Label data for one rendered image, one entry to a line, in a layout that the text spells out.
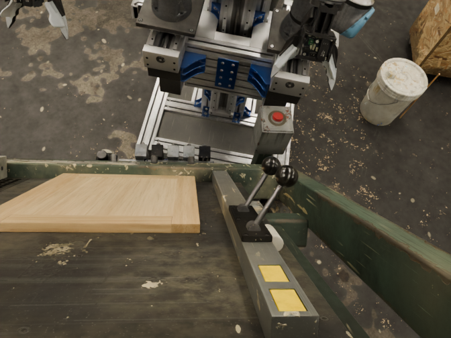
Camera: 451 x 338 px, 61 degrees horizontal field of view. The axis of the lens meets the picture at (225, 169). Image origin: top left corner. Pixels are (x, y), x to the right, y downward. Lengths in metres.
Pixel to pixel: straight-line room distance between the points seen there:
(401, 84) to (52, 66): 2.24
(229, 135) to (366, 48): 1.46
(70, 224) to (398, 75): 2.22
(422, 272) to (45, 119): 2.34
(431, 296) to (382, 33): 2.95
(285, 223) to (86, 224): 0.51
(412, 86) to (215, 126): 1.22
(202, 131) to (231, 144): 0.18
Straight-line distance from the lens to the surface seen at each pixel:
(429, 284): 0.61
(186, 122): 2.24
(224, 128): 2.24
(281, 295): 0.46
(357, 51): 3.19
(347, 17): 1.40
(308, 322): 0.43
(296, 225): 1.05
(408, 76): 2.67
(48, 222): 0.81
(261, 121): 1.42
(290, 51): 0.94
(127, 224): 0.78
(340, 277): 2.29
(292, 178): 0.63
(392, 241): 0.68
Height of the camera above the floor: 2.09
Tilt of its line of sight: 63 degrees down
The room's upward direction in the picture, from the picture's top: 13 degrees clockwise
